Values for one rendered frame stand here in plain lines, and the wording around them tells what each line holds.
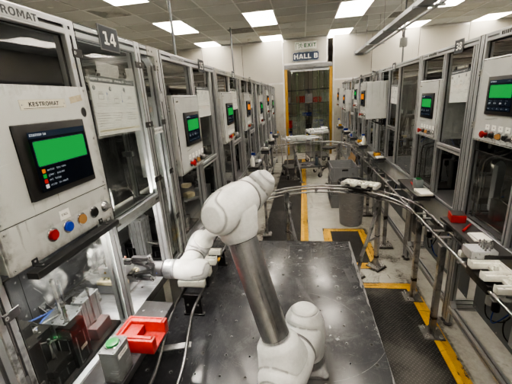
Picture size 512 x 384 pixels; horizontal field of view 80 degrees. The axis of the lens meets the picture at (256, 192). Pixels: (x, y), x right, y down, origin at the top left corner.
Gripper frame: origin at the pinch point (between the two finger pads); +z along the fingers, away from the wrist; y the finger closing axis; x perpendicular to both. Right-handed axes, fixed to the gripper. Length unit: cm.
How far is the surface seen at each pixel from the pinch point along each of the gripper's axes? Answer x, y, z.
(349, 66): -826, 146, -216
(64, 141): 38, 66, -16
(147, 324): 29.2, -6.7, -25.2
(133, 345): 39.0, -7.2, -25.0
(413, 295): -121, -95, -178
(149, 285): -1.6, -10.7, -9.8
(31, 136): 48, 68, -16
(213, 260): -31.8, -13.5, -33.6
